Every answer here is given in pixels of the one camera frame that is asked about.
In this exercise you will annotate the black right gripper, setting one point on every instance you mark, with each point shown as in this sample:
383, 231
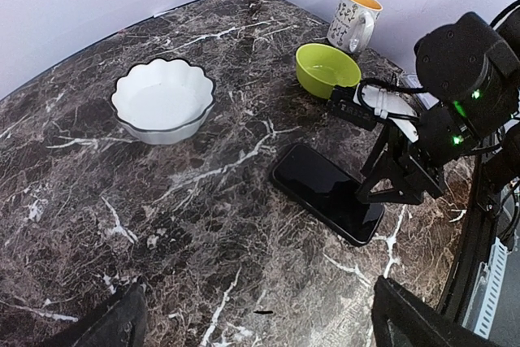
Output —
397, 171

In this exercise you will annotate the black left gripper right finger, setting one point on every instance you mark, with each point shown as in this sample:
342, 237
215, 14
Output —
399, 318

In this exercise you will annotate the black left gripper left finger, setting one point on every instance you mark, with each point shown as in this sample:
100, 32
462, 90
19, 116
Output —
120, 320

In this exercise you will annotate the black phone case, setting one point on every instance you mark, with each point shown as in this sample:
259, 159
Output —
325, 194

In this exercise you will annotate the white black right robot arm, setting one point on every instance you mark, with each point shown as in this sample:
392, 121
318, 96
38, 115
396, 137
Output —
472, 68

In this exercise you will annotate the green bowl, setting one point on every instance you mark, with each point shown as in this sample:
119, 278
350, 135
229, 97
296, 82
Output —
320, 68

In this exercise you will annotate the white mug yellow inside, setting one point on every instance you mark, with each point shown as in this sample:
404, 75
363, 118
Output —
353, 24

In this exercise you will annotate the white scalloped bowl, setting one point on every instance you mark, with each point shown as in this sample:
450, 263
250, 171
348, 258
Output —
163, 102

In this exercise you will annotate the white slotted cable duct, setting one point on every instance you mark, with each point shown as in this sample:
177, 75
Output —
494, 272

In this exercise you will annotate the black front table rail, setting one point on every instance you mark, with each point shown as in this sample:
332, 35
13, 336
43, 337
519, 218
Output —
478, 233

